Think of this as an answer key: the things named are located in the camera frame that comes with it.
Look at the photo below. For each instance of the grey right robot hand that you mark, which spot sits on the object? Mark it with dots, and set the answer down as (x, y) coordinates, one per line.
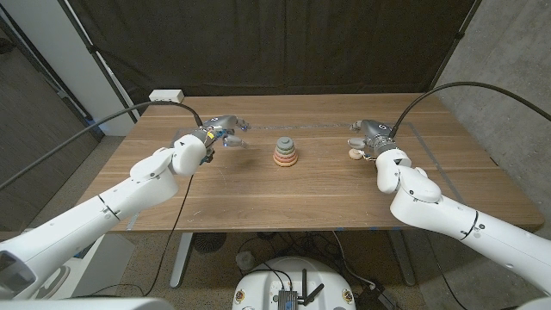
(376, 131)

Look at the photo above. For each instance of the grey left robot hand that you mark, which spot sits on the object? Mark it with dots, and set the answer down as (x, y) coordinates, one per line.
(217, 127)

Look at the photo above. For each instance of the small cream disc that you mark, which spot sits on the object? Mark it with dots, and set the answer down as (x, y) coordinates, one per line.
(354, 154)

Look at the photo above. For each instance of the small dark grey disc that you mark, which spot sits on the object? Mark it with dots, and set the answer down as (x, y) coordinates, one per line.
(285, 142)

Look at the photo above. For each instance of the sage green disc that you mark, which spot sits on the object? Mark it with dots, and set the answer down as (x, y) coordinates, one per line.
(285, 150)

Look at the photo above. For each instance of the dusty pink disc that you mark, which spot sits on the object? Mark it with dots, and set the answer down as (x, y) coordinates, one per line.
(285, 156)

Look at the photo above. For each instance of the coral red disc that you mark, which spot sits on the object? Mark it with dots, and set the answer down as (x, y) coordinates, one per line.
(285, 161)

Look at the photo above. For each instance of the white left robot shoulder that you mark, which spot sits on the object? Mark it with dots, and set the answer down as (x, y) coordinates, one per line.
(86, 305)

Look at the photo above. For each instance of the white right robot shoulder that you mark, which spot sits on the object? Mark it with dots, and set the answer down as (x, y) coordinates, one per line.
(538, 305)

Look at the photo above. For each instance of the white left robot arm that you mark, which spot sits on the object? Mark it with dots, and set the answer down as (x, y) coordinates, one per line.
(86, 215)

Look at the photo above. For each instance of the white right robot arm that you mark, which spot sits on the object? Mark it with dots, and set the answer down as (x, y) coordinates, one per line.
(465, 215)

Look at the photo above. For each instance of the white power strip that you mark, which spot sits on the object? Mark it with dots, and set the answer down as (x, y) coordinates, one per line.
(165, 94)

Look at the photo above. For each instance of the large orange disc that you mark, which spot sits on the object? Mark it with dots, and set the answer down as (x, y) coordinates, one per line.
(285, 165)

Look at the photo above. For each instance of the black backdrop curtain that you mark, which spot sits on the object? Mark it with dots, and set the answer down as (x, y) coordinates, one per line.
(258, 43)

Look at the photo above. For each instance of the black floor fan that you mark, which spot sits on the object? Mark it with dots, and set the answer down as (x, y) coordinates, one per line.
(208, 242)

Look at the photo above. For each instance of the black backdrop stand pole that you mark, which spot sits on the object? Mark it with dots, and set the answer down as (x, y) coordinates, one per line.
(91, 48)
(460, 34)

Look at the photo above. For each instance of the grey table leg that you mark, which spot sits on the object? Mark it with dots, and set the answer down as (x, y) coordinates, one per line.
(400, 258)

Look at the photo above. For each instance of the white table leg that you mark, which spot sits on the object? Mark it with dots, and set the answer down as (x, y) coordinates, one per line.
(181, 258)

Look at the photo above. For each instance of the grey round floor object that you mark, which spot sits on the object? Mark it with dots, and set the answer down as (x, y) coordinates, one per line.
(245, 260)

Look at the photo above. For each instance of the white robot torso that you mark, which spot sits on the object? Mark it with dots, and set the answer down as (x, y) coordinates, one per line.
(258, 284)

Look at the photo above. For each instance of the black power adapter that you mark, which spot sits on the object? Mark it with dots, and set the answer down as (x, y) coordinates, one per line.
(372, 299)

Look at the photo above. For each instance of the silver router with antennas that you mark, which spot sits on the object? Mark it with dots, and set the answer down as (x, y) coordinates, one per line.
(287, 299)

